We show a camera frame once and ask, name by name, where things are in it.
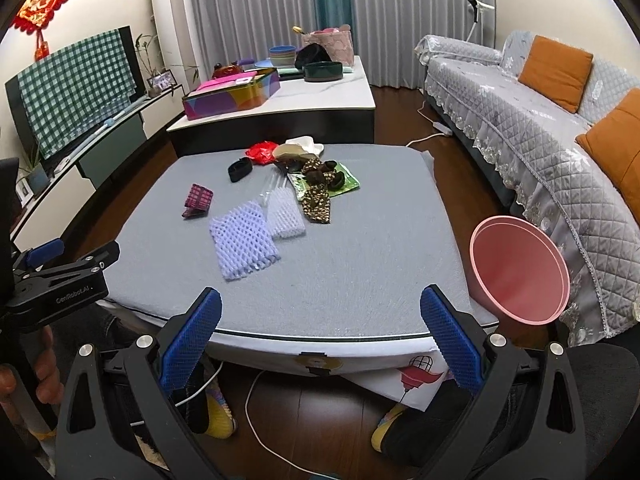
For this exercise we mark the clear plastic wrapper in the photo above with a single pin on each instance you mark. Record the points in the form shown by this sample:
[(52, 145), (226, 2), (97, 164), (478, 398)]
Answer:
[(275, 185)]

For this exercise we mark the photo frame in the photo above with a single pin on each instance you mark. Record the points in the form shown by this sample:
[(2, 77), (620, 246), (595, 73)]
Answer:
[(162, 80)]

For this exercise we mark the orange cushion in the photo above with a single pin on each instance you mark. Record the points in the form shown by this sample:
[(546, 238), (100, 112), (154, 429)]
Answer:
[(617, 150), (555, 72)]

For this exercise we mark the grey quilted sofa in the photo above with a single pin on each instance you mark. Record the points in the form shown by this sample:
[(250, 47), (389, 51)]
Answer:
[(500, 100)]

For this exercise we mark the white printed cloth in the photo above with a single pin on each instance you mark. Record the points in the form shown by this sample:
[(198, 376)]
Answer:
[(415, 385)]

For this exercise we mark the grey curtain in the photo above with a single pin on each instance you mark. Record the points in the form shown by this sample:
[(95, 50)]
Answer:
[(250, 0)]

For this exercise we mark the beige paper bag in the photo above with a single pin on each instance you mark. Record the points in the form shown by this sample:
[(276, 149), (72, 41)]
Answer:
[(300, 149)]

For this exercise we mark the dark green bowl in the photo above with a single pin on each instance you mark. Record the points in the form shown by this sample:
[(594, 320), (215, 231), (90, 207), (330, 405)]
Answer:
[(322, 71)]

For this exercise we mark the large white foam net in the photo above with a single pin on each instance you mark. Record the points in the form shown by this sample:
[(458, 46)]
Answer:
[(242, 242)]

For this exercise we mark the white power strip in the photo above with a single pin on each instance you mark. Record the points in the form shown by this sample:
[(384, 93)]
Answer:
[(442, 128)]

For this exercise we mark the person's right foot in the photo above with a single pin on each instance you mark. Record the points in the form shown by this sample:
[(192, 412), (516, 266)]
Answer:
[(395, 435)]

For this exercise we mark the white standing air conditioner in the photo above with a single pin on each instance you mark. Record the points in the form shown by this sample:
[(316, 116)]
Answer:
[(172, 20)]

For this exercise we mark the white marble coffee table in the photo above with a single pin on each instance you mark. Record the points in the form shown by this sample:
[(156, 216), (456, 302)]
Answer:
[(320, 95)]

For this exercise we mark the small potted plant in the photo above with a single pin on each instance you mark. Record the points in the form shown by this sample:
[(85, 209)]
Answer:
[(37, 180)]

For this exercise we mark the black hat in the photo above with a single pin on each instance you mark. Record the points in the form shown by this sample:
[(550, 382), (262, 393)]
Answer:
[(312, 55)]

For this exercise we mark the black television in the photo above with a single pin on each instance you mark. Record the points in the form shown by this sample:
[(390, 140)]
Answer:
[(134, 55)]

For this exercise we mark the pink flat box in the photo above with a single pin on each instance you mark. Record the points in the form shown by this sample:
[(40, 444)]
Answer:
[(220, 85)]

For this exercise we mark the person's foot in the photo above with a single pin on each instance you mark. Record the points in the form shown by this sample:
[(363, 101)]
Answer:
[(217, 410), (395, 435)]

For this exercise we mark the green foil wrapper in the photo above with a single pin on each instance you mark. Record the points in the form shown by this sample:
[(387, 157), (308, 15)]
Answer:
[(350, 180)]

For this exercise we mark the pink plastic bin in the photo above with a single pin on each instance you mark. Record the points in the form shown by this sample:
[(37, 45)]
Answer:
[(515, 270)]

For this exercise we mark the leopard print scrunchie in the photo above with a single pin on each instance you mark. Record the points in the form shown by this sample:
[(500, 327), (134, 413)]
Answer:
[(316, 202)]

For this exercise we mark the pink basket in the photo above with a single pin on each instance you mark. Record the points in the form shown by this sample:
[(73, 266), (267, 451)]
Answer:
[(340, 45)]

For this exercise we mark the grey table mat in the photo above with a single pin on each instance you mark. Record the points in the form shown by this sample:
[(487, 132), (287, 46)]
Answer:
[(350, 260)]

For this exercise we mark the person's left hand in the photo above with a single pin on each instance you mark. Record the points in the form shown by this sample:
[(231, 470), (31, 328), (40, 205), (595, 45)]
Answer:
[(47, 370)]

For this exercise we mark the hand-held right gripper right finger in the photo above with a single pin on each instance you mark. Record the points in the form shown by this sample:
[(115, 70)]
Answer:
[(452, 340)]

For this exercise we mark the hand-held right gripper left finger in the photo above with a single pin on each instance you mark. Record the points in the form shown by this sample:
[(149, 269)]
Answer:
[(192, 340)]

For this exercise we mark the person's left foot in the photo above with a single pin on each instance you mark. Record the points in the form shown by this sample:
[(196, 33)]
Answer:
[(217, 410)]

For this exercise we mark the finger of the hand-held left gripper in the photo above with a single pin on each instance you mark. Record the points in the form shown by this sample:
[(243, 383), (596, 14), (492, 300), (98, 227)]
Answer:
[(95, 259), (45, 252)]

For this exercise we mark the purple checked wrapper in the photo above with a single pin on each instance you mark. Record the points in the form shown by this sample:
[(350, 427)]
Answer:
[(197, 200)]

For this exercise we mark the white and green TV cabinet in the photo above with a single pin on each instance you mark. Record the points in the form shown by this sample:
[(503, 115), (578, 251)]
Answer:
[(115, 135)]

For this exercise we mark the light blue stick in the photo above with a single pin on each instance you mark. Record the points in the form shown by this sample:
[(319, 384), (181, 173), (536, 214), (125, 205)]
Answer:
[(107, 122)]

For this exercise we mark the stack of blue bowls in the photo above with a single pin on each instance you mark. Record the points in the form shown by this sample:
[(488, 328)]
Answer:
[(282, 55)]

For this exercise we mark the bamboo plant in vase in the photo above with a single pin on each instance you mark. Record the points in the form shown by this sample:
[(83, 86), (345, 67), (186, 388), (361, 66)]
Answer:
[(150, 67)]

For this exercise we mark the black elastic band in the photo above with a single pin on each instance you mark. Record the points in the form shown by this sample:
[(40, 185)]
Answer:
[(240, 169)]

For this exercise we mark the green checked cloth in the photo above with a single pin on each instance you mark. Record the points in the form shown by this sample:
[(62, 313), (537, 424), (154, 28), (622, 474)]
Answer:
[(75, 90)]

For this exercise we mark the small white foam net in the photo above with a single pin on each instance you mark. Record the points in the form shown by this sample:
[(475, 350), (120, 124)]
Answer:
[(285, 215)]

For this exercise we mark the small yellow ornament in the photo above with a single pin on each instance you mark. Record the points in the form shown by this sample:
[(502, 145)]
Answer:
[(298, 30)]

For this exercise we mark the colourful tin box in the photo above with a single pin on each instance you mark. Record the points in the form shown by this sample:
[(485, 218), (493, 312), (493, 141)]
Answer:
[(225, 102)]

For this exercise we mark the white floor lamp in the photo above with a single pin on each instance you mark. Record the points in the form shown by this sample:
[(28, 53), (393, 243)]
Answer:
[(472, 25)]

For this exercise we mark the red knot wall ornament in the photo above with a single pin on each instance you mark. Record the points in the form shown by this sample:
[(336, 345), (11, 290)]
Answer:
[(42, 2)]

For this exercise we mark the red plastic bag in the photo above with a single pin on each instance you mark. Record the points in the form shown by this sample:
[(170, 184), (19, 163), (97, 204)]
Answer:
[(261, 152)]

